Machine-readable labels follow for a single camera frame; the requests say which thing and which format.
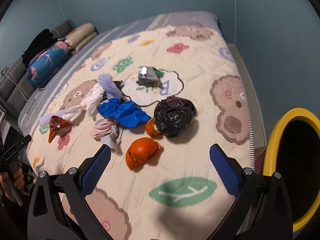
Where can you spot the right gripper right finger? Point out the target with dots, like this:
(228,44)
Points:
(261,209)

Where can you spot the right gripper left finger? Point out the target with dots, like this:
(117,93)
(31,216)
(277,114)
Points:
(58,209)

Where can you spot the silver green snack wrapper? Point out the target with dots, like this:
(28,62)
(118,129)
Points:
(149,76)

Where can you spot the yellow rimmed trash bin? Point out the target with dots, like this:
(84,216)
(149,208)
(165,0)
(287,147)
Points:
(293,152)

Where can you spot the brown shiny wrapper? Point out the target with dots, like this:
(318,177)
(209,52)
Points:
(56,125)

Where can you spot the pink crumpled cloth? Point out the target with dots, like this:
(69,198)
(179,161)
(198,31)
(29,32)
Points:
(108,132)

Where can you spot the large orange peel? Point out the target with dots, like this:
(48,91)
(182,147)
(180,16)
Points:
(140,151)

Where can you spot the grey padded headboard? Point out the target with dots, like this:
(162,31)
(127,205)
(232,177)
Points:
(15,91)

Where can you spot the blue crumpled plastic bag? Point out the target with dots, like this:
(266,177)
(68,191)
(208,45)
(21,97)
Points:
(126,113)

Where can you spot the small orange peel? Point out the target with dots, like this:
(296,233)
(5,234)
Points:
(151,128)

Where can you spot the purple spiky cloth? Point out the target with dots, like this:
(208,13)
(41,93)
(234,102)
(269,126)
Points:
(111,91)

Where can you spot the crumpled black plastic bag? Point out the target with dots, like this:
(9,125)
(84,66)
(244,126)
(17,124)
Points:
(174,115)

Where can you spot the cream cartoon bear quilt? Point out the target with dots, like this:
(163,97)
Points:
(160,99)

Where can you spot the black clothing pile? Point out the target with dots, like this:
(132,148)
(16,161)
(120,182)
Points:
(41,42)

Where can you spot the beige folded blanket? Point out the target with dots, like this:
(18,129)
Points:
(80,36)

